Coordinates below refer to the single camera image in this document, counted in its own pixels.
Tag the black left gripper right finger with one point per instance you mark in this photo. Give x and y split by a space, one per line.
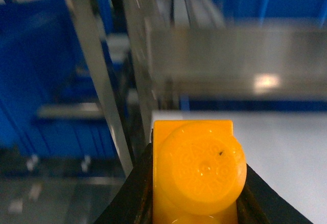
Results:
259 203

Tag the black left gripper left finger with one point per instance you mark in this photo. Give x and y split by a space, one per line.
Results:
134 201

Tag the yellow two-stud toy block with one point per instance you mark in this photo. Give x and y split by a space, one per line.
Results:
199 171

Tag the stainless steel rack upright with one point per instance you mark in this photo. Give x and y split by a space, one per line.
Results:
89 37

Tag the stainless steel shelf rail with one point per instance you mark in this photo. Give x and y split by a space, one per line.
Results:
239 63

